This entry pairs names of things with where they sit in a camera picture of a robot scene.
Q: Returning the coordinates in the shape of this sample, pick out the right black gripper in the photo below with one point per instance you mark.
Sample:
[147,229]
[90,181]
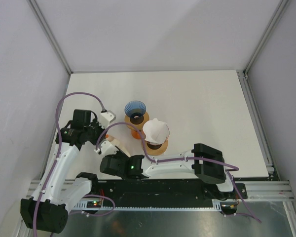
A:
[118,153]

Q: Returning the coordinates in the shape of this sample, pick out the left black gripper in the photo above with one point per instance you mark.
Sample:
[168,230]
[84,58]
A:
[95,123]

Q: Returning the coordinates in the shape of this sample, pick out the coffee filter pack orange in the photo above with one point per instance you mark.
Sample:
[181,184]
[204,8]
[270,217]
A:
[117,143]

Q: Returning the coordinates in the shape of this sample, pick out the orange glass carafe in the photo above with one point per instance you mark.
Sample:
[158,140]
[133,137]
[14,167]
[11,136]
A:
[138,134]

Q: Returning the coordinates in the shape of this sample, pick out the white paper coffee filter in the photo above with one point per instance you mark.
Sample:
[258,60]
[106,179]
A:
[155,131]

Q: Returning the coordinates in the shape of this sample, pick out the blue glass dripper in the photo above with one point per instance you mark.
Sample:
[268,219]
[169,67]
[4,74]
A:
[135,108]

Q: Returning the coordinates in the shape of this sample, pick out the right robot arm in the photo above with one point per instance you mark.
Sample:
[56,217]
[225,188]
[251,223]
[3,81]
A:
[204,162]

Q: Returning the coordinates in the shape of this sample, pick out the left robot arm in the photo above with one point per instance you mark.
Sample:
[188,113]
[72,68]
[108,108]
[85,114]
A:
[49,206]

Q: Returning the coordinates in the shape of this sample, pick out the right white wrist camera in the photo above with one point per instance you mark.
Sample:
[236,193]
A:
[106,148]

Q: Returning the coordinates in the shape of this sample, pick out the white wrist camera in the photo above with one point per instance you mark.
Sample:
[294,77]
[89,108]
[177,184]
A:
[106,148]
[106,118]

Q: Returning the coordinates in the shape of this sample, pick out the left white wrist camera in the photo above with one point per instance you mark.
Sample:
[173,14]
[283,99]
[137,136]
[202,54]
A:
[106,118]

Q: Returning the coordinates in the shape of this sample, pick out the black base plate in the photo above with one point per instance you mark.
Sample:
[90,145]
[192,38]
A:
[160,190]

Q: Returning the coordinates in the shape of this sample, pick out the grey cable duct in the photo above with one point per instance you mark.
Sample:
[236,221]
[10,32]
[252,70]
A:
[196,205]

